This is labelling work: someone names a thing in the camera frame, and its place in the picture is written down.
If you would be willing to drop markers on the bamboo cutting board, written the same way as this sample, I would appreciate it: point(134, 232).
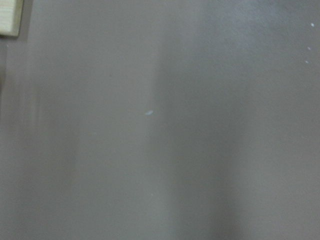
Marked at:
point(10, 17)

